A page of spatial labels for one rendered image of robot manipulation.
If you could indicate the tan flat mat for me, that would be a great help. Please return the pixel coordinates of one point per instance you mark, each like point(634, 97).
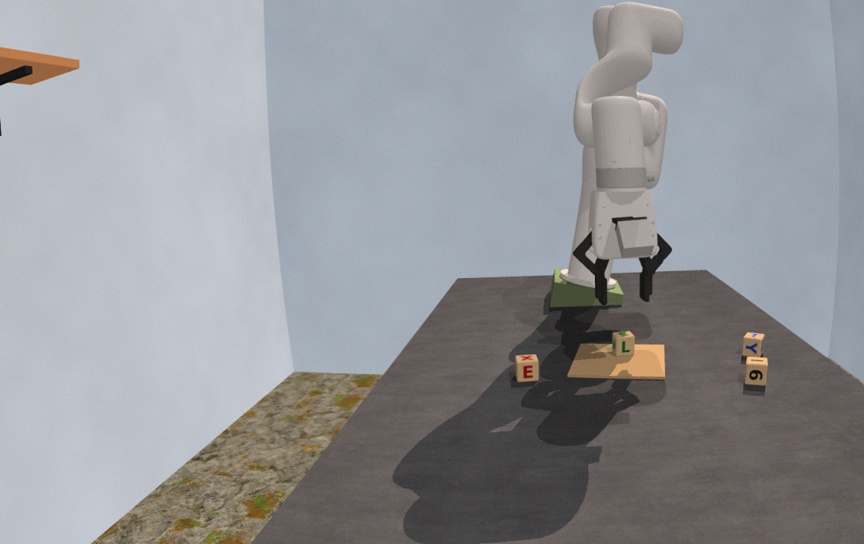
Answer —
point(599, 361)

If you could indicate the tan wooden letter block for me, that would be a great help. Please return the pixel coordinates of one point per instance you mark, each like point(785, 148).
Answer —
point(623, 343)
point(753, 344)
point(756, 370)
point(527, 368)

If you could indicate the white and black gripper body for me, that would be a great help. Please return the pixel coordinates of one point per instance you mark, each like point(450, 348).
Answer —
point(619, 202)

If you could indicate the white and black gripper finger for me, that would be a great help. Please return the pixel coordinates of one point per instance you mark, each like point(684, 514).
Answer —
point(650, 266)
point(597, 269)

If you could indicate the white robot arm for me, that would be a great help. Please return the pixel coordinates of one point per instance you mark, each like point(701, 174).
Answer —
point(624, 123)

